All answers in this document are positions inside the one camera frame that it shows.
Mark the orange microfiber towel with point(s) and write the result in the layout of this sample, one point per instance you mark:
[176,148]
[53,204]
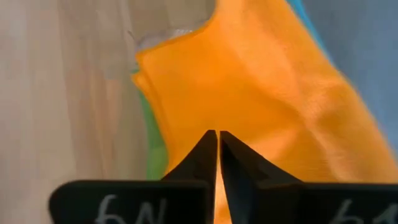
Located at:
[264,87]

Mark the blue microfiber towel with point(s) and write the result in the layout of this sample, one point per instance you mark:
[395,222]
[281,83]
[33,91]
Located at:
[306,21]

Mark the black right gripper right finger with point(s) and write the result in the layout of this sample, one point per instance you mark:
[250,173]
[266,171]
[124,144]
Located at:
[258,189]

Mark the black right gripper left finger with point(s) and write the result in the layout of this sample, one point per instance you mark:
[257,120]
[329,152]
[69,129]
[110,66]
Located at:
[186,193]

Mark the green microfiber towel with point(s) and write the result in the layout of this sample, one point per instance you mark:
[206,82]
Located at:
[157,149]

